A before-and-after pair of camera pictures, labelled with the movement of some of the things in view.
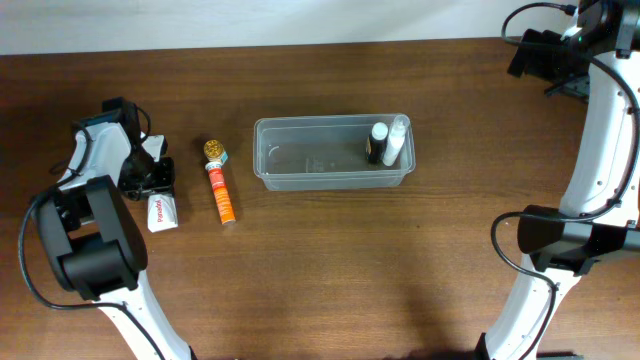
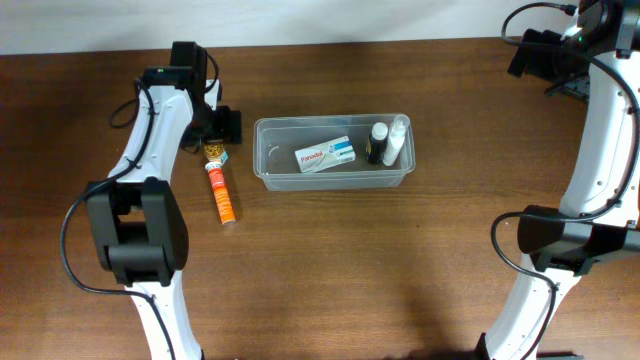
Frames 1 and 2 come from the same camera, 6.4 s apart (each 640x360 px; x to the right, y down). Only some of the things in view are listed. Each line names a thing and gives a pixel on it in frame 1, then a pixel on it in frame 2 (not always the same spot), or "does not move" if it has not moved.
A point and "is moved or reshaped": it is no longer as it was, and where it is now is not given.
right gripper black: (537, 67) does not move
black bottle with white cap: (376, 143) does not move
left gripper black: (165, 184) to (228, 128)
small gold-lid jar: (213, 150) does not move
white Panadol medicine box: (162, 212) is moved or reshaped
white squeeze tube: (395, 140) does not move
